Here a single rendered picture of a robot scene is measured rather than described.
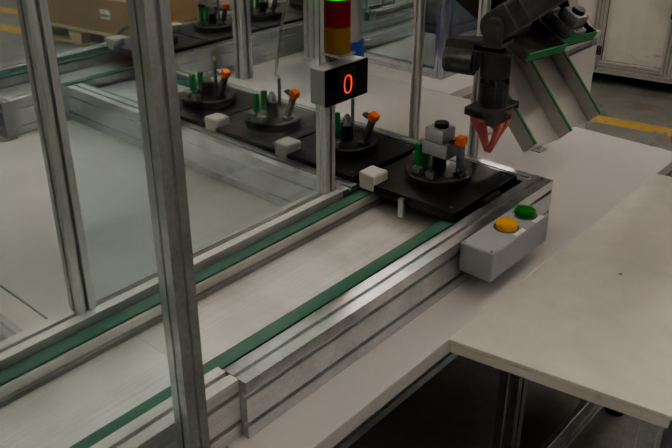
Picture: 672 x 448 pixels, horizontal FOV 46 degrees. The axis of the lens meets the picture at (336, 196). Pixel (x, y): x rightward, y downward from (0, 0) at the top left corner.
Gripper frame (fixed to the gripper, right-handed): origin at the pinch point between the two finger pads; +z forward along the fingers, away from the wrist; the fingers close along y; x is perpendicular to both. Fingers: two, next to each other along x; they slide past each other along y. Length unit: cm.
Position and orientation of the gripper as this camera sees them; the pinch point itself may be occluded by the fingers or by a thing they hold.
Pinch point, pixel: (488, 147)
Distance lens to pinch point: 160.1
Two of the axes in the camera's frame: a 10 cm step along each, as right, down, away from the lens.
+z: 0.0, 9.0, 4.4
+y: -6.6, 3.3, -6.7
